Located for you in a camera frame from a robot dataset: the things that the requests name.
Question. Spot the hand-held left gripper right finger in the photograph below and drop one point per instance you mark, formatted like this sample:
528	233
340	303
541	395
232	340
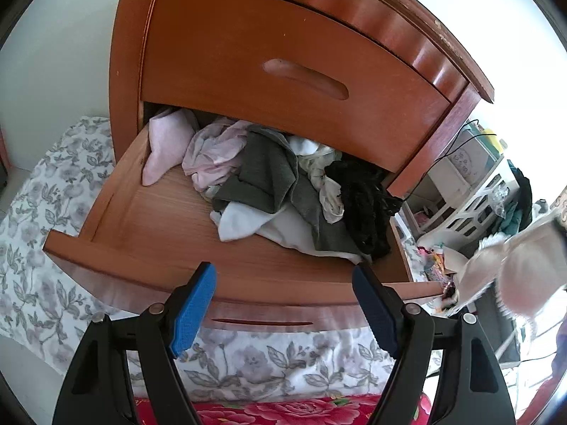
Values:
374	310

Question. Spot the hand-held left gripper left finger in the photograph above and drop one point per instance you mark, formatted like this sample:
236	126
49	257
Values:
195	310

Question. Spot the wooden drawer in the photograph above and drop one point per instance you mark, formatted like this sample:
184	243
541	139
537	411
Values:
146	230
230	44

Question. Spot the black lace underwear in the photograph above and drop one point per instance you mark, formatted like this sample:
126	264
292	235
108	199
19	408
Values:
363	203

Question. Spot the large white cloth garment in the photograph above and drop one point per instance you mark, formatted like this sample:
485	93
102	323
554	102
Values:
270	232

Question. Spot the cream patterned cloth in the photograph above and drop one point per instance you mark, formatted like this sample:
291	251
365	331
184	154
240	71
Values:
330	190

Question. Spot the beige lace bra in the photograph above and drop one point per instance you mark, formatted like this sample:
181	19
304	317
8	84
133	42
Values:
509	270

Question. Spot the grey cloth garment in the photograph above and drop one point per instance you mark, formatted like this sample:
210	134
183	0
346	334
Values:
265	172

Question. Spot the pink sock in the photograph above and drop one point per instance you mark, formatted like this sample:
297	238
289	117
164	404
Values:
164	146

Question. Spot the pale lilac underwear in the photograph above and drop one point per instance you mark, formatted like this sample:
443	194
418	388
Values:
212	139

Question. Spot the small white cloth garment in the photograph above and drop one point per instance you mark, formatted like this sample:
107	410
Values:
310	146

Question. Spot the closed wooden drawer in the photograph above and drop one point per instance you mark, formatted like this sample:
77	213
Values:
230	44

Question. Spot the colourful packet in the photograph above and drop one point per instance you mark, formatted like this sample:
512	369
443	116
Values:
432	268

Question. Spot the beige paper sheet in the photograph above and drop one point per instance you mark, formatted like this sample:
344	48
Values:
458	260

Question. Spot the red floral blanket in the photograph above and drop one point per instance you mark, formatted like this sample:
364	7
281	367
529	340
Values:
288	409

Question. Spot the white laundry basket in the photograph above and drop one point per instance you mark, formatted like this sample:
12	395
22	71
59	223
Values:
469	212

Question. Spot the clear plastic bag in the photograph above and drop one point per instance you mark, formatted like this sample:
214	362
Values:
498	197

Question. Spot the teal garment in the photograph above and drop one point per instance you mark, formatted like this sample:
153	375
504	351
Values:
516	212

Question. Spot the grey floral bedsheet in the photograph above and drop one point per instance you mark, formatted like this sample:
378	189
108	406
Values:
40	212

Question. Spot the yellow item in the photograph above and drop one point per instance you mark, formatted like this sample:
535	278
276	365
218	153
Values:
491	142

